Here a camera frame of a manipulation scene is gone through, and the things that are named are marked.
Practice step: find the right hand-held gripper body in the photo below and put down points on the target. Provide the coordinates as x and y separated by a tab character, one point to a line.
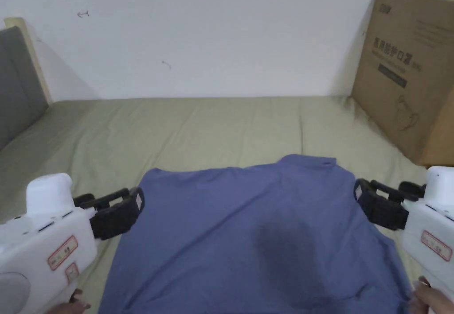
434	229

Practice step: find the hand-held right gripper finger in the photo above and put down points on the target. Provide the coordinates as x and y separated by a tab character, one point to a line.
385	209
408	190

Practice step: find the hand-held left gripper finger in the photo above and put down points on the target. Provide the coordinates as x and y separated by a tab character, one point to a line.
113	218
106	197

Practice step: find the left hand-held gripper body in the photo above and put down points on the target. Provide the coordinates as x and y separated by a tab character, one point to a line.
39	243

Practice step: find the dark blue shirt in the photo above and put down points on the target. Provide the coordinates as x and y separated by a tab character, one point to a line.
248	239

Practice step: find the person's left hand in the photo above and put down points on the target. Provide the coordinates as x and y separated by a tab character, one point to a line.
76	307

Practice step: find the person's right hand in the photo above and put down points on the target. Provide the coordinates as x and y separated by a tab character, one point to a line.
436	303

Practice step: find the bed with pale green sheet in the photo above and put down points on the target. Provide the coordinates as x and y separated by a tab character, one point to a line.
212	133

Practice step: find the large brown cardboard carton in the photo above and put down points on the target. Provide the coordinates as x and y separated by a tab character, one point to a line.
408	62

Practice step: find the grey padded headboard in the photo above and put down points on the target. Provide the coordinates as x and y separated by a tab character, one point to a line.
16	80

